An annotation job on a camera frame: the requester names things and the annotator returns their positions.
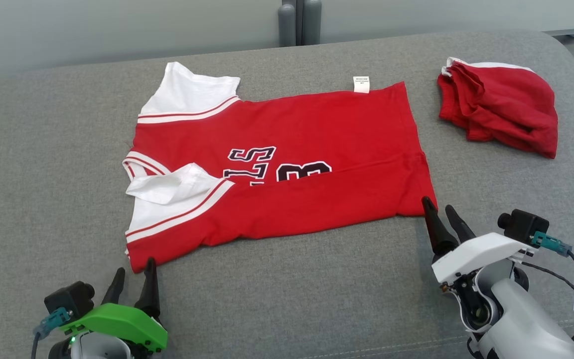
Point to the teal camera connector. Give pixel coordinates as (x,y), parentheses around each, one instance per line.
(553,244)
(52,321)

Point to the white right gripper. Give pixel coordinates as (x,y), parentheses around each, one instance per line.
(476,252)

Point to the teal left camera connector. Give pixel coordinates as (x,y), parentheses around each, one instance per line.
(52,321)

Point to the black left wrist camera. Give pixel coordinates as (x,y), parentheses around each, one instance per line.
(68,299)

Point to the red and white jersey shirt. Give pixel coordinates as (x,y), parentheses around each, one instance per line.
(317,134)

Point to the grey metal partition post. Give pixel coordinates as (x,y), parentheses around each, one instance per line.
(311,22)

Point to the teal right camera connector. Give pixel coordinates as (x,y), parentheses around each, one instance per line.
(553,244)

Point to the red shorts with white stripe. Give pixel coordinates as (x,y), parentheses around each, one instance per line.
(506,107)

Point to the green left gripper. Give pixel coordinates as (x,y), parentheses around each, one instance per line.
(117,321)

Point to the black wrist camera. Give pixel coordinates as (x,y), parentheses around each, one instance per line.
(526,224)
(68,299)

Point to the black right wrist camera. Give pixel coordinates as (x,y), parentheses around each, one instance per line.
(526,224)

